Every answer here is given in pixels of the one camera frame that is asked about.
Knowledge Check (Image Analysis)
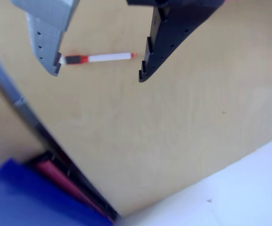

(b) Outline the pink folder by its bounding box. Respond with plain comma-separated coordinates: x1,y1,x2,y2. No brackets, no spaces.
34,160,114,222

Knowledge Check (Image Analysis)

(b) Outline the black table edge strip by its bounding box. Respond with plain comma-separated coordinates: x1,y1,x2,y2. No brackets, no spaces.
0,42,122,221

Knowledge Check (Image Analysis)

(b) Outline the red and white marker pen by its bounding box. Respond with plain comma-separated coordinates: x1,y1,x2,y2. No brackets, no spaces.
59,52,138,67

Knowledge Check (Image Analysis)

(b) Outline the blue folder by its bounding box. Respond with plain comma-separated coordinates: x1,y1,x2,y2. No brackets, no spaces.
0,158,114,226

